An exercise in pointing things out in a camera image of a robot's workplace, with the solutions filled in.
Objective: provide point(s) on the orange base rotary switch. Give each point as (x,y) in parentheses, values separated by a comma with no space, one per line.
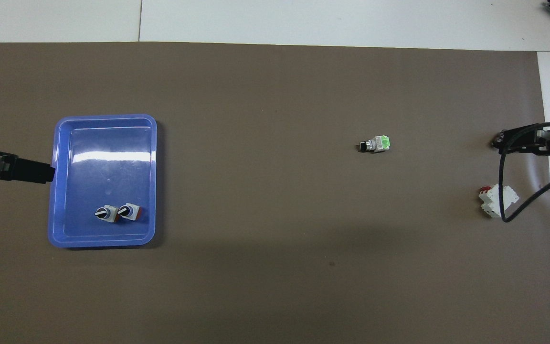
(107,213)

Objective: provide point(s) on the dark terminal block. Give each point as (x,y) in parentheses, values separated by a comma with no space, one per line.
(496,141)

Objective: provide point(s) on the white circuit breaker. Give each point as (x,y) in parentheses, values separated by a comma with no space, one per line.
(492,203)

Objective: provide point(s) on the blue plastic tray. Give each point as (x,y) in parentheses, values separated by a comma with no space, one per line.
(103,167)

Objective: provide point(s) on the brown table mat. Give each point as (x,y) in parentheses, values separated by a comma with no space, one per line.
(256,286)

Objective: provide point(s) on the red base rotary switch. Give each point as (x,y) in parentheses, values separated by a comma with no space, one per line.
(131,212)

